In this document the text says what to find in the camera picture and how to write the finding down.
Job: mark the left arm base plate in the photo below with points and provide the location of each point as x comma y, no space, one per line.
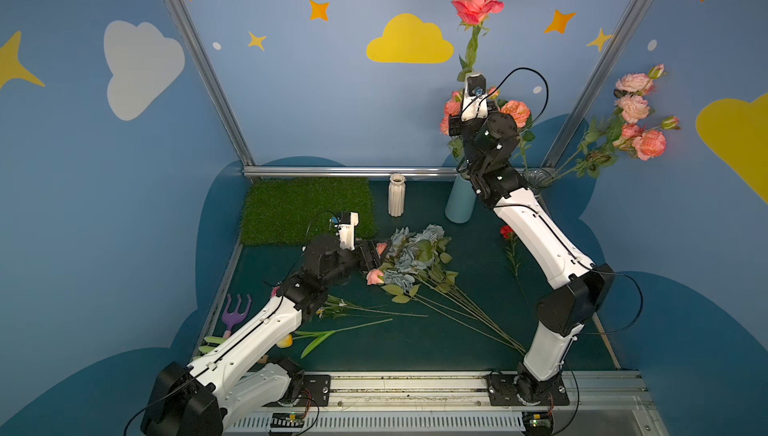
309,388

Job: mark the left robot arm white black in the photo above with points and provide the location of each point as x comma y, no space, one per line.
211,393

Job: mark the clear glass vase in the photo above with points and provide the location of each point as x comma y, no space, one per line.
538,178

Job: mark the teal cylindrical vase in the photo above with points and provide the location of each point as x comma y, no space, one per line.
461,201

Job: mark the green artificial grass mat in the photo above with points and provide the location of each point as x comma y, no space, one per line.
291,211

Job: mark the purple toy garden fork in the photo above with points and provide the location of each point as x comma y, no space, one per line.
235,312

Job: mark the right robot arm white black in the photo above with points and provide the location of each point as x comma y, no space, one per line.
578,287

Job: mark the red carnation flower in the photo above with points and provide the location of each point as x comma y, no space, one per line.
511,252

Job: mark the white ribbed ceramic vase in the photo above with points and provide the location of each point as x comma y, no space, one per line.
396,195

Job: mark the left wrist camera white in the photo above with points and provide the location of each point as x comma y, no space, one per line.
345,223

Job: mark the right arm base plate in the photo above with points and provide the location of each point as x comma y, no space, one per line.
508,389

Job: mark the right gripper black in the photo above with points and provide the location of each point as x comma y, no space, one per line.
459,122

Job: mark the yellow tulip with stem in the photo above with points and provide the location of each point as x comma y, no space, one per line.
317,338

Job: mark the aluminium frame back bar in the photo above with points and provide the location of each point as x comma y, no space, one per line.
343,172

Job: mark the aluminium rail front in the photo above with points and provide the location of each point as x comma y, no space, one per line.
457,403

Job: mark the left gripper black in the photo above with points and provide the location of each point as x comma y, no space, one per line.
369,254

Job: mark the pink flower bunch on table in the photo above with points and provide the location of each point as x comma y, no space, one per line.
457,307

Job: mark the blue hydrangea bunch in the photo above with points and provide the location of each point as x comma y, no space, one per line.
414,261

